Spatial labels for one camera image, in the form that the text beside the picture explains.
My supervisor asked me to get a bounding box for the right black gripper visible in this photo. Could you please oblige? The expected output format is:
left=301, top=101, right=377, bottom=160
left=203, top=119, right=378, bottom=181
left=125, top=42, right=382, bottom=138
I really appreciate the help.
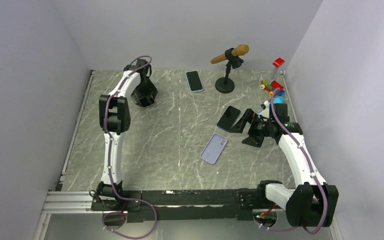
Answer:
left=229, top=108, right=274, bottom=148

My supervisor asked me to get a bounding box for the dark blue phone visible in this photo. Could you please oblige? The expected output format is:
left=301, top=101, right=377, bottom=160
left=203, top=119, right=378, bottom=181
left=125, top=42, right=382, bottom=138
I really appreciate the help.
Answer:
left=216, top=105, right=241, bottom=132

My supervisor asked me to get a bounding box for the lavender phone case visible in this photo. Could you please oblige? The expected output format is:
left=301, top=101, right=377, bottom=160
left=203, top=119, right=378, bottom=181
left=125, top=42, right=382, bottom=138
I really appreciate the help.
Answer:
left=200, top=133, right=228, bottom=165

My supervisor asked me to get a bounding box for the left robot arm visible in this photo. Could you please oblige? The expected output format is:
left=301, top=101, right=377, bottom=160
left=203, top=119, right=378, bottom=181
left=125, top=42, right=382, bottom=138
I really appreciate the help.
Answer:
left=89, top=55, right=158, bottom=211

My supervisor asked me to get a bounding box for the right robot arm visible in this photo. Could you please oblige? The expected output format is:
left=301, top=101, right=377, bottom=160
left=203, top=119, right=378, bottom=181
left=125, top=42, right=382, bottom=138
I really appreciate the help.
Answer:
left=229, top=103, right=339, bottom=230

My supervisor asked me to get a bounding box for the phone in blue case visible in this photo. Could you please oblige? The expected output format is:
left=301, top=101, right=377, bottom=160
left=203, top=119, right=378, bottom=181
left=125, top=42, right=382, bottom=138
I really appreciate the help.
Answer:
left=185, top=70, right=204, bottom=93

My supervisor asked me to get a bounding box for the blue toy microphone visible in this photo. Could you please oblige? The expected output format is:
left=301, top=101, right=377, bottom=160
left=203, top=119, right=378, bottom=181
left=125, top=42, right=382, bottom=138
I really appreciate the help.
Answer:
left=273, top=96, right=285, bottom=104

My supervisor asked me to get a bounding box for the colourful toy brick car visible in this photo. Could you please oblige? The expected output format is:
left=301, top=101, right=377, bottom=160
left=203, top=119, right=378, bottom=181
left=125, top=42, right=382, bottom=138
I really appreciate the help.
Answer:
left=260, top=78, right=285, bottom=96

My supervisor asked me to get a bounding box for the black microphone stand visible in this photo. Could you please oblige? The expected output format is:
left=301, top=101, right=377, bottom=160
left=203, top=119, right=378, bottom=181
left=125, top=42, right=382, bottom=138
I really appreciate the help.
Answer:
left=214, top=56, right=244, bottom=94

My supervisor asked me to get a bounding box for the brown toy microphone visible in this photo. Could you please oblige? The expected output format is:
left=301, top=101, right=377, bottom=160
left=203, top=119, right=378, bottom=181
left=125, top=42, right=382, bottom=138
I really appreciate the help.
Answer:
left=210, top=44, right=250, bottom=64

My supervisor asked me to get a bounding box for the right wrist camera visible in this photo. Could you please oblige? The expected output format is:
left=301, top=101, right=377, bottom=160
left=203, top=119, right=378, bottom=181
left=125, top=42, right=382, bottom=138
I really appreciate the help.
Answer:
left=258, top=100, right=270, bottom=118

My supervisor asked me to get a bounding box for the red block on post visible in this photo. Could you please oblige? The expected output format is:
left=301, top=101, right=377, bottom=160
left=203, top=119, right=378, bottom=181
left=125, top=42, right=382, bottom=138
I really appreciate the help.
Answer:
left=268, top=57, right=285, bottom=82

